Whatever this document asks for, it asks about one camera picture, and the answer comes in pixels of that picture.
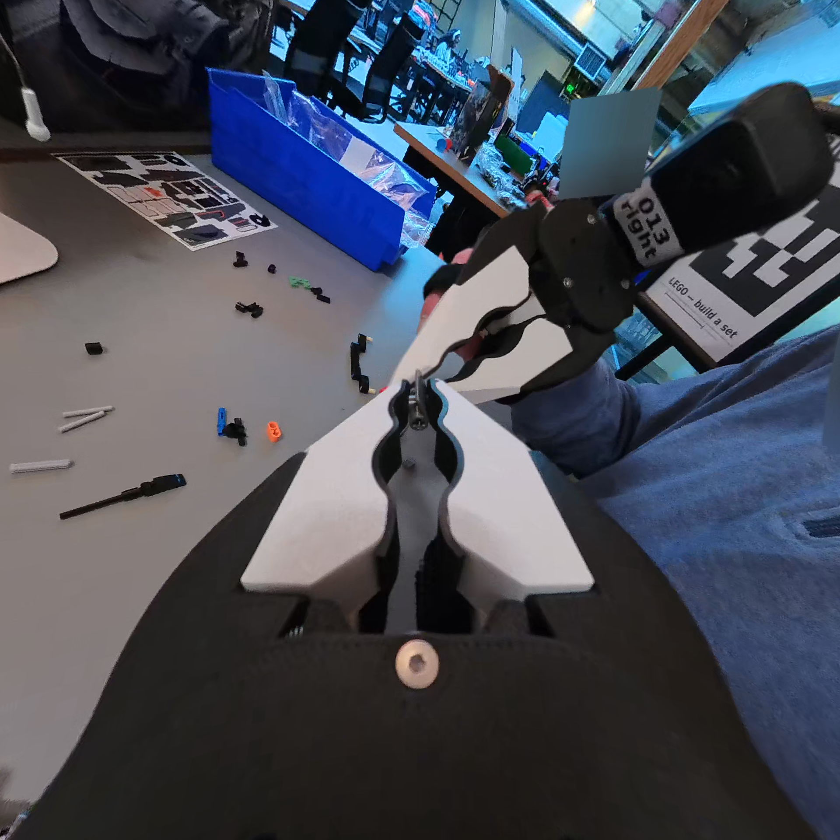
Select blue plastic bin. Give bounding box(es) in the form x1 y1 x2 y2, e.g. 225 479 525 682
206 67 437 273

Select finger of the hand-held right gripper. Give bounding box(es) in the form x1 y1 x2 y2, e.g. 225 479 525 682
388 249 534 391
430 315 575 406

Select black lego frame beam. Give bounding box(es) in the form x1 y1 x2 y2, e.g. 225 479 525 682
350 333 376 395

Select clear plastic parts bags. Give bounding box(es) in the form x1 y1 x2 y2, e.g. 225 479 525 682
262 72 437 247

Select person's right forearm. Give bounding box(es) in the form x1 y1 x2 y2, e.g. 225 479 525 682
512 357 657 476

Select dark grey lego connector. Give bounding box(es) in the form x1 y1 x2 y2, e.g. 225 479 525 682
399 369 435 435

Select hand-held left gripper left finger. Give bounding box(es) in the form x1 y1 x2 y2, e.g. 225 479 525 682
240 379 412 634

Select black office chair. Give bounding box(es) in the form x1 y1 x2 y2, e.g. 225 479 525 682
341 13 427 126
285 0 368 99

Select black lego axle with connector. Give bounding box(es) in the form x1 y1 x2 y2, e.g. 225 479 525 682
59 474 188 521

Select lego sticker sheet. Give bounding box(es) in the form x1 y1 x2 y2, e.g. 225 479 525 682
52 151 278 252

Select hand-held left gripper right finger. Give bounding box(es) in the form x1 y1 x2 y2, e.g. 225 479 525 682
417 379 596 634

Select wooden background table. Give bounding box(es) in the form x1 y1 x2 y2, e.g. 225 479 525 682
394 118 565 221

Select white book stand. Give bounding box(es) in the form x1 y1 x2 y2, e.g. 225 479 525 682
0 211 60 286

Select white sign with black pattern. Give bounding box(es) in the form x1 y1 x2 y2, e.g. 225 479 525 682
637 141 840 368

